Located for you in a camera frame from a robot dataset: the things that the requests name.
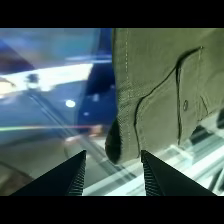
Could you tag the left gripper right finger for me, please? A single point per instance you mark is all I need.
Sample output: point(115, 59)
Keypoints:
point(163, 181)

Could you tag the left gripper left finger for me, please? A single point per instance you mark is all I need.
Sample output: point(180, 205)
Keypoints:
point(65, 180)

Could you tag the olive green trousers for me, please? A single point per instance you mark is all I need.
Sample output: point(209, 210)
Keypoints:
point(156, 86)

